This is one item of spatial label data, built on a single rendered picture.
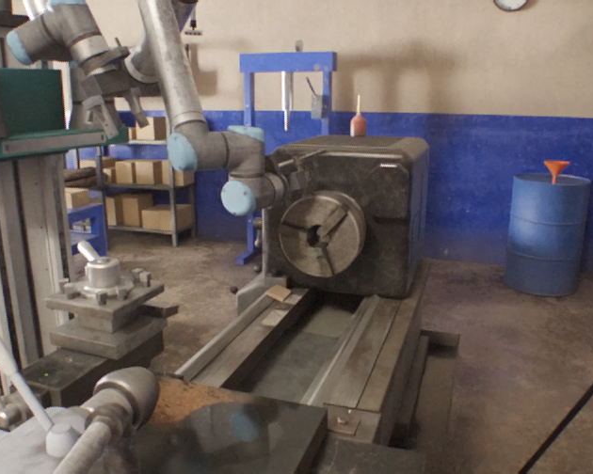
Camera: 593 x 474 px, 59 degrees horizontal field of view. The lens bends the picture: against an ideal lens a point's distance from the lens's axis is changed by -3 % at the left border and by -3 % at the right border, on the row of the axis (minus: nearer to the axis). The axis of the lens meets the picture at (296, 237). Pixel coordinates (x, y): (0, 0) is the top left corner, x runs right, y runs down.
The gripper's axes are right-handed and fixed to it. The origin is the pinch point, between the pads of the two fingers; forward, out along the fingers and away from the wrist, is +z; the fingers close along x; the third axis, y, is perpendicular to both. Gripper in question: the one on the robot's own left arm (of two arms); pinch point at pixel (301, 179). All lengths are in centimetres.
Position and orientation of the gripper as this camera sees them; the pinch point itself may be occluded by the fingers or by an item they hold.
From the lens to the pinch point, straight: 162.1
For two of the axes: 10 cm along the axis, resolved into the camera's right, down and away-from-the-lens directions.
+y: 2.9, 9.5, 1.0
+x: 8.2, -2.0, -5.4
